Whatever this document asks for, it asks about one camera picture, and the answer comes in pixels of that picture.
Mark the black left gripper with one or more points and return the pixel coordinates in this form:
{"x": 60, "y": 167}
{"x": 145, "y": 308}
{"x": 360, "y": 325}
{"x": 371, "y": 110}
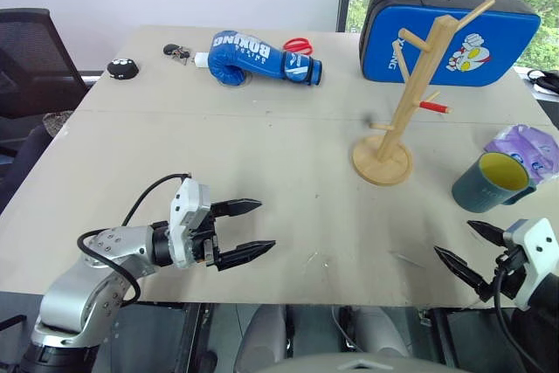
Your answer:
{"x": 205, "y": 248}

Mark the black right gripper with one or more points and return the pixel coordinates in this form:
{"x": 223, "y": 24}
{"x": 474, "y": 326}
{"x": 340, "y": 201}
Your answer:
{"x": 511, "y": 281}

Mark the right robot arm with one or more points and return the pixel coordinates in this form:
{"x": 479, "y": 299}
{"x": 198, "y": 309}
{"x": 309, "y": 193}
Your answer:
{"x": 546, "y": 320}

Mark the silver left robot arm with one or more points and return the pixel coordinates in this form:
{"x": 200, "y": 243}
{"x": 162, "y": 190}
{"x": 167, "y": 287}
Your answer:
{"x": 74, "y": 294}

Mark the teal mug yellow inside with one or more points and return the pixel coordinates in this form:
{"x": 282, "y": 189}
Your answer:
{"x": 476, "y": 194}

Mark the wooden mug tree stand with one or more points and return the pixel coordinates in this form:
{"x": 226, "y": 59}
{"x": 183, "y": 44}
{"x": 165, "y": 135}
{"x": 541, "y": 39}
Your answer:
{"x": 382, "y": 163}

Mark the grey rounded shape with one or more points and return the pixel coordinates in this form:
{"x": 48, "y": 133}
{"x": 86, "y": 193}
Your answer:
{"x": 262, "y": 338}
{"x": 380, "y": 331}

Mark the purple tissue pack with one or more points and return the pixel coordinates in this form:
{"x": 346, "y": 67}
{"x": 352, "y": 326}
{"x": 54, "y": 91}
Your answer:
{"x": 528, "y": 141}

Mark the red tape peg marker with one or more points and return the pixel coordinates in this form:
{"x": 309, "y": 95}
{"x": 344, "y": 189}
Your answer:
{"x": 434, "y": 106}

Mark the grey curved robot torso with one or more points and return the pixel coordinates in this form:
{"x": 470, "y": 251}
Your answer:
{"x": 362, "y": 364}

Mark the small white bottle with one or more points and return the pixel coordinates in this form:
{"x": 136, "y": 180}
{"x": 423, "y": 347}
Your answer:
{"x": 201, "y": 60}

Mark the blue boxing glove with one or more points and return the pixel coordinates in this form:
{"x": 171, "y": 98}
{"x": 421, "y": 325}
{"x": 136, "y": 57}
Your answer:
{"x": 244, "y": 52}

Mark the keys with black fob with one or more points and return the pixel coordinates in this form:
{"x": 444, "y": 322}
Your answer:
{"x": 170, "y": 49}

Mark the black round paw-print object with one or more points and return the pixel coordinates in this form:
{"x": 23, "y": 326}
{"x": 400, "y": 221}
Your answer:
{"x": 122, "y": 71}

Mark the grey patterned cloth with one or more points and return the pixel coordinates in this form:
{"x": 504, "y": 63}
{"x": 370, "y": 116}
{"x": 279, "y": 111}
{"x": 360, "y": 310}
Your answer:
{"x": 57, "y": 122}

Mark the dark blue seat cushion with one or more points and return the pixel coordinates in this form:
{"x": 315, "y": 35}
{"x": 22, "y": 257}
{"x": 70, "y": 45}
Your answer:
{"x": 22, "y": 159}

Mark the blue black kick pad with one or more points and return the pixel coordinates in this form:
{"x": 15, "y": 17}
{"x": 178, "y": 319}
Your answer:
{"x": 384, "y": 32}

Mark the black mesh office chair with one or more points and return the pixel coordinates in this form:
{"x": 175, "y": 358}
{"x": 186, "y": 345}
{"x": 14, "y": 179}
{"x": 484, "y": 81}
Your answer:
{"x": 30, "y": 63}

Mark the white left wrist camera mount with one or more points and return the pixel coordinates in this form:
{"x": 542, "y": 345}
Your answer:
{"x": 181, "y": 233}

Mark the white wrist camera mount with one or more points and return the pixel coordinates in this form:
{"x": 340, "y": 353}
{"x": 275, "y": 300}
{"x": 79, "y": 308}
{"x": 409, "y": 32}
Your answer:
{"x": 181, "y": 233}
{"x": 539, "y": 246}

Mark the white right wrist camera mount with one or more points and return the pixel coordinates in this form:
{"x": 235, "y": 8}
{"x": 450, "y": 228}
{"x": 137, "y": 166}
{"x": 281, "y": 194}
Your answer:
{"x": 539, "y": 246}

